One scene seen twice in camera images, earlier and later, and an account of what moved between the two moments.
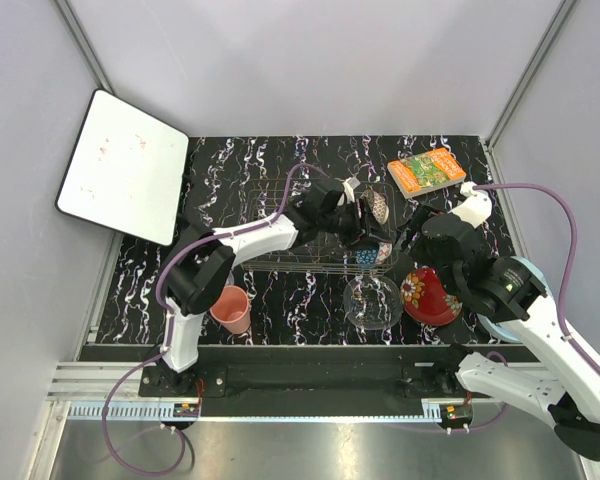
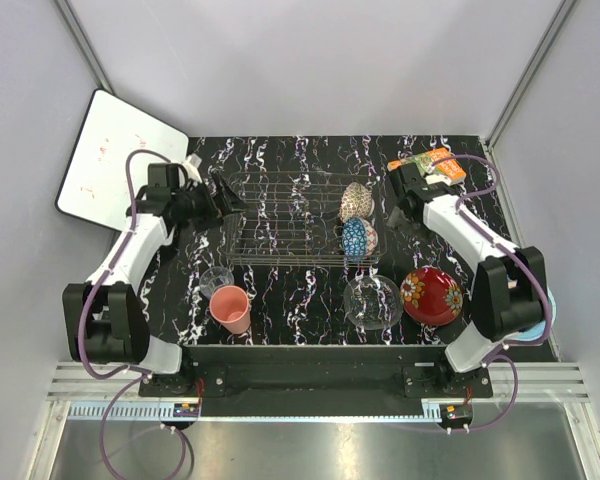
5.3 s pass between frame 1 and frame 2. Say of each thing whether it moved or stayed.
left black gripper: moved
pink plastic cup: stayed
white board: stayed
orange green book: stayed
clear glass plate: stayed
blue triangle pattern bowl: moved
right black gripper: moved
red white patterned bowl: moved
